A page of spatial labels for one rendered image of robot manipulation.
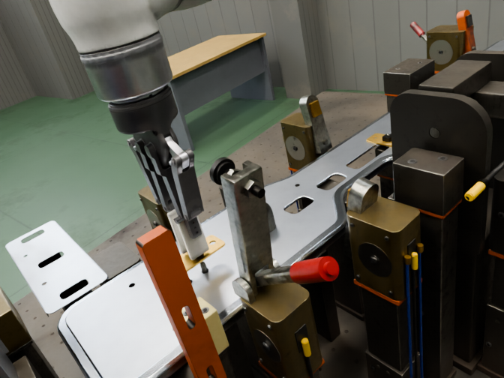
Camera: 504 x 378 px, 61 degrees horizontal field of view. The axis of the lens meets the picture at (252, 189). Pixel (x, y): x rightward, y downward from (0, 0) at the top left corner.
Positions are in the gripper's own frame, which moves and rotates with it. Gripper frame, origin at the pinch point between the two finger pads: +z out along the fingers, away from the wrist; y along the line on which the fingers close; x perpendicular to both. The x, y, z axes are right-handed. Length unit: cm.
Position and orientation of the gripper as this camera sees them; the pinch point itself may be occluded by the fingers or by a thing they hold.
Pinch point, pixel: (188, 232)
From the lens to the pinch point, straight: 60.3
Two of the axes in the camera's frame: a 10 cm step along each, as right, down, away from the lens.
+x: -7.4, 4.7, -4.9
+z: 2.1, 8.5, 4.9
